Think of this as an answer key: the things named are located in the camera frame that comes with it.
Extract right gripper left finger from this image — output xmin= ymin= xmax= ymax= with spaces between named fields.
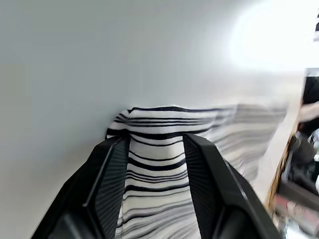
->
xmin=30 ymin=137 xmax=130 ymax=239

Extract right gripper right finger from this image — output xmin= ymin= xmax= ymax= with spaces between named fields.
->
xmin=182 ymin=133 xmax=282 ymax=239

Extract black and white striped T-shirt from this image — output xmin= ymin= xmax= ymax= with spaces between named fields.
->
xmin=105 ymin=104 xmax=290 ymax=239

